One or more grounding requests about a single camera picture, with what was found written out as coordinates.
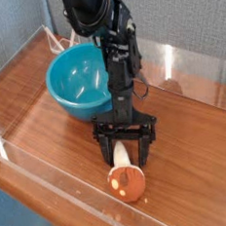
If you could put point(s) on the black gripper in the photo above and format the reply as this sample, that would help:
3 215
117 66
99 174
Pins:
141 128

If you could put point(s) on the brown toy mushroom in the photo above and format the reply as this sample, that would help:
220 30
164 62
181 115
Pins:
126 181

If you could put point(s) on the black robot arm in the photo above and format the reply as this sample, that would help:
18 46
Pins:
110 24

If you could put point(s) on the blue plastic bowl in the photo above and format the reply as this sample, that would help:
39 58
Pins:
77 80

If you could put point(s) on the clear acrylic back barrier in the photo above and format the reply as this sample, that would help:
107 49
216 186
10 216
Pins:
200 77

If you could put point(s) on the clear acrylic barrier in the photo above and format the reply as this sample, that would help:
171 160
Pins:
67 198
200 77

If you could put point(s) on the clear acrylic front barrier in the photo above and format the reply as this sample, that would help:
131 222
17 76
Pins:
67 198

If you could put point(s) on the clear acrylic corner bracket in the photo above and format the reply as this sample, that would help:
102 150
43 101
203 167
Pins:
57 46

